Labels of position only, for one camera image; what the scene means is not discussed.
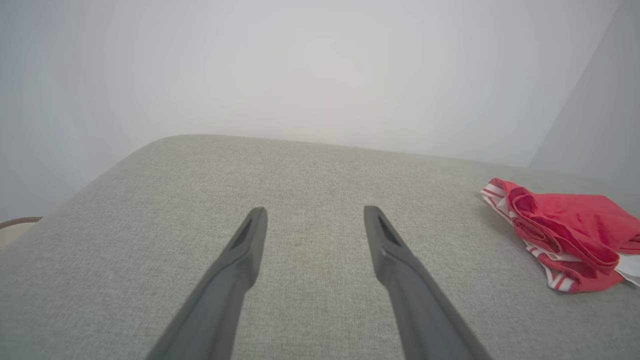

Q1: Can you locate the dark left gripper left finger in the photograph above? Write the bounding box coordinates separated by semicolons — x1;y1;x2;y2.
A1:
146;207;269;360

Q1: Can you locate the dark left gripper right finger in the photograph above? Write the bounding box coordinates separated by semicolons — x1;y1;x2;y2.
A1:
363;205;494;360

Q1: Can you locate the red white basketball jersey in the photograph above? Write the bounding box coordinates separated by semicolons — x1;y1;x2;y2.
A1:
480;177;640;294

